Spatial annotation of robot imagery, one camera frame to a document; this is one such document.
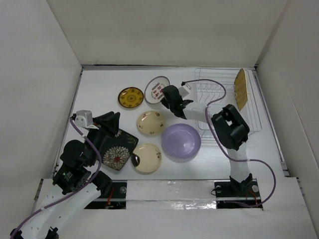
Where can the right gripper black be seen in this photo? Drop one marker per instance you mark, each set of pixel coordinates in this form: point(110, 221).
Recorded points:
point(165, 102)

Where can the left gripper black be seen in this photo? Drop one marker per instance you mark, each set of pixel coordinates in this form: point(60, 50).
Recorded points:
point(109, 123)

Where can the white plate red characters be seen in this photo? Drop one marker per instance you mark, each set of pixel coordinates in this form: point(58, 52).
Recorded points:
point(153, 92)

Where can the yellow woven square plate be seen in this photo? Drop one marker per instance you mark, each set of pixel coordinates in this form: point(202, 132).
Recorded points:
point(241, 89)

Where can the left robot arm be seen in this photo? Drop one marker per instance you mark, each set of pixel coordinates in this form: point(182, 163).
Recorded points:
point(74, 187)

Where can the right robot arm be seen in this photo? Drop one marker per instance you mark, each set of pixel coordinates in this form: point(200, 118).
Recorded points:
point(224, 129)

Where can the black floral square plate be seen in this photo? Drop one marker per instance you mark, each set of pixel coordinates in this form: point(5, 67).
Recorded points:
point(116, 151)

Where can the cream plate upper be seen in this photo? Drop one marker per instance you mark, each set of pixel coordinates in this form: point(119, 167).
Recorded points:
point(151, 123)

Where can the brown yellow round plate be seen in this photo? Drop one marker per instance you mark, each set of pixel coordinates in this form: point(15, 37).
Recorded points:
point(130, 97)

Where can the purple round plate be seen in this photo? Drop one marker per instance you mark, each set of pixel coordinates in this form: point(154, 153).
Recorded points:
point(181, 142)

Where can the cream plate black spot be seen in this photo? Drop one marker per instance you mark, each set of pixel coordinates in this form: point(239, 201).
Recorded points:
point(146, 158)

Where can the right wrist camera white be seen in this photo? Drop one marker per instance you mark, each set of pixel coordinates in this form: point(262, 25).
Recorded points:
point(184, 89)

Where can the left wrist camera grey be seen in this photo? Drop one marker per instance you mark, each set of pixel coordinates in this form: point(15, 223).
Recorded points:
point(84, 119)

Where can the white wire dish rack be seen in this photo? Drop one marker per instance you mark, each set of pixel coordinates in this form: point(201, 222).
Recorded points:
point(225, 91)

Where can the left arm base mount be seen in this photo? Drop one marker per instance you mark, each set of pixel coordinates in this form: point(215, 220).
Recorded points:
point(115, 199)

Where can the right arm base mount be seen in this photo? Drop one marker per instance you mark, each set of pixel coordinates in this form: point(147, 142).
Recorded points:
point(227, 198)

